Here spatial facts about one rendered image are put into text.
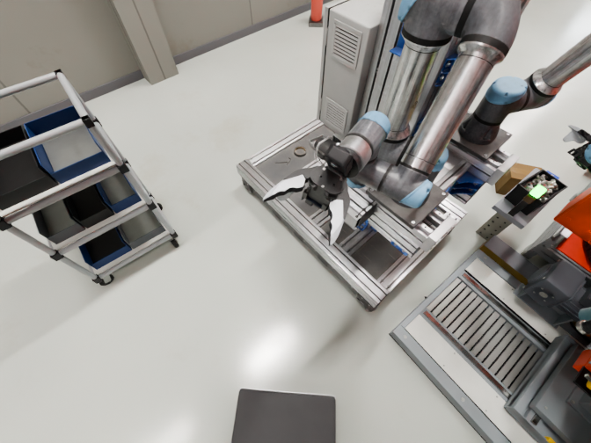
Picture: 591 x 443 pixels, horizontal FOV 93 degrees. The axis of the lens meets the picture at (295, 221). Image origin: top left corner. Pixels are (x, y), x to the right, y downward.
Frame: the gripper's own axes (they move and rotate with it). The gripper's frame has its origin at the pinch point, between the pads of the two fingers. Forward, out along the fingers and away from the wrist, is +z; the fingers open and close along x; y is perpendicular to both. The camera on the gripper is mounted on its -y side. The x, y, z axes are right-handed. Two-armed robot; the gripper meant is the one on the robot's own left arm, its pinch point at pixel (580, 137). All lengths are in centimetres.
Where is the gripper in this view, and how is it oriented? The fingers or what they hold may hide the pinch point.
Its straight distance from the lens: 160.0
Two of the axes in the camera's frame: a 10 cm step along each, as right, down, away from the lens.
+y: -6.3, 5.4, 5.5
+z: 2.0, -5.7, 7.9
